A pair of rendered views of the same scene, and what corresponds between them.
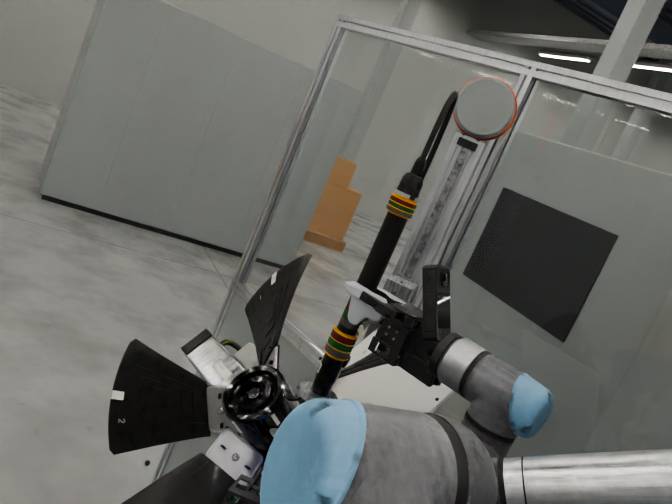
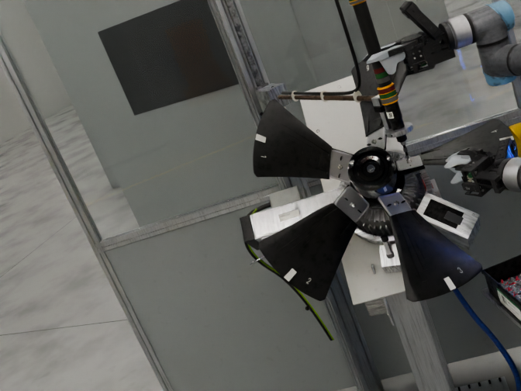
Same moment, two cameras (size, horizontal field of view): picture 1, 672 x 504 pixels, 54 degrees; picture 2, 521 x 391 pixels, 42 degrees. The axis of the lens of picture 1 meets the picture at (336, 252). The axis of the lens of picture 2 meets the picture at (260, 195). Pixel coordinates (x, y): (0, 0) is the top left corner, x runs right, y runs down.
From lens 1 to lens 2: 1.16 m
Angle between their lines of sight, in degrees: 33
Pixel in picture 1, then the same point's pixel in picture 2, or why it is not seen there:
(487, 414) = (496, 33)
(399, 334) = (424, 49)
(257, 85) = not seen: outside the picture
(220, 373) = (291, 216)
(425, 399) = not seen: hidden behind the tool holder
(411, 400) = not seen: hidden behind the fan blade
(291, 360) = (206, 231)
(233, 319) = (125, 267)
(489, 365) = (475, 15)
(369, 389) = (350, 138)
